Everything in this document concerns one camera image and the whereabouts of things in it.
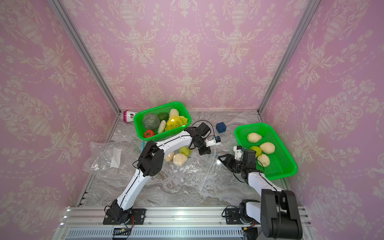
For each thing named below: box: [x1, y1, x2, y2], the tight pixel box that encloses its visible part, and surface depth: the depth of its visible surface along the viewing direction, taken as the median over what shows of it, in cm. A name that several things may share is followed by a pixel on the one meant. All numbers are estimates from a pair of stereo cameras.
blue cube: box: [216, 122, 227, 134], surface depth 108 cm
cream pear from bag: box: [259, 142, 276, 154], surface depth 95 cm
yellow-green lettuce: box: [165, 116, 188, 132], surface depth 108 cm
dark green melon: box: [143, 113, 161, 131], surface depth 104 cm
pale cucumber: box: [157, 120, 167, 134], surface depth 109 cm
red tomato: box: [144, 129, 155, 138], surface depth 102 cm
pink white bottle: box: [123, 110, 138, 123], surface depth 111 cm
